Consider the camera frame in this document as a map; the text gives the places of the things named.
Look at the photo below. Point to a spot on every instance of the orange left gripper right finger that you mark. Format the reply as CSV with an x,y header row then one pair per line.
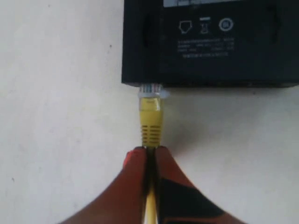
x,y
178,200

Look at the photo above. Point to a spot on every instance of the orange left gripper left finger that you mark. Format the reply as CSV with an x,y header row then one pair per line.
x,y
123,201

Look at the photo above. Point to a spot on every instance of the black network switch box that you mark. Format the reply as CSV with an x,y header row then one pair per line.
x,y
211,43

